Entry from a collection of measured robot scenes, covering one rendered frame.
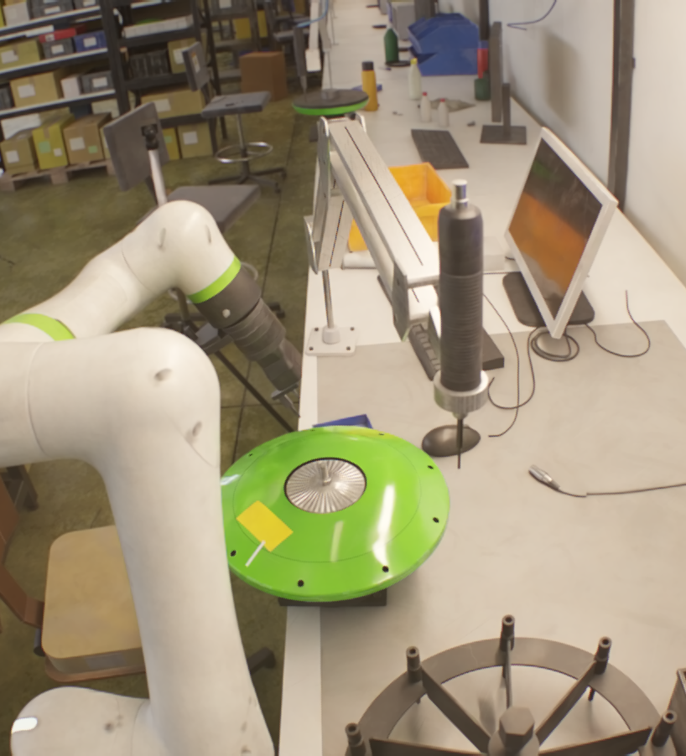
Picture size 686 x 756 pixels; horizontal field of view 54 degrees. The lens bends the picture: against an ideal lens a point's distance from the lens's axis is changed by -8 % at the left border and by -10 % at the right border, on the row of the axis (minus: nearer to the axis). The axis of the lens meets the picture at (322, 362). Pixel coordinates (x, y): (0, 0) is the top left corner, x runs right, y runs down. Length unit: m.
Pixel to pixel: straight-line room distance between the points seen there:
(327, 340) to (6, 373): 0.96
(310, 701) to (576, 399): 0.75
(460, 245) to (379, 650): 0.57
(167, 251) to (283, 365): 0.26
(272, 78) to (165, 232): 6.98
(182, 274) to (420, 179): 1.31
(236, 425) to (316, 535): 2.02
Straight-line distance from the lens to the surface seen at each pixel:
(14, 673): 2.31
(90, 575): 1.57
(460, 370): 0.64
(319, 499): 0.91
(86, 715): 0.83
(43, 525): 2.70
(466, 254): 0.59
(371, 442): 1.00
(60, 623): 1.51
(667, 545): 1.13
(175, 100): 6.20
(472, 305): 0.61
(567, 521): 1.13
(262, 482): 0.95
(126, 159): 3.12
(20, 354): 0.67
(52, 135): 6.45
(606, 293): 1.74
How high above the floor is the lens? 1.72
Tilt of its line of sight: 33 degrees down
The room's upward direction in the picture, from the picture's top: 7 degrees counter-clockwise
